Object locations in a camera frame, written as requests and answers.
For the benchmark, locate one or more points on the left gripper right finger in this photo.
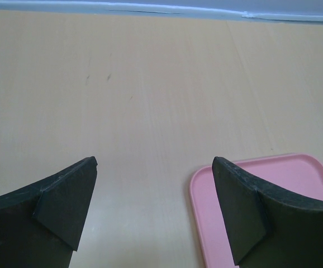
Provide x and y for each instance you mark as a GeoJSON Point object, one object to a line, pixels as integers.
{"type": "Point", "coordinates": [267, 225]}

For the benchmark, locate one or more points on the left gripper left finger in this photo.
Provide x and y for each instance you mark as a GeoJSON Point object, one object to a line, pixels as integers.
{"type": "Point", "coordinates": [41, 224]}

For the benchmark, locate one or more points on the pink plastic tray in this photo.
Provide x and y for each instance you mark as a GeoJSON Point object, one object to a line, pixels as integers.
{"type": "Point", "coordinates": [300, 173]}

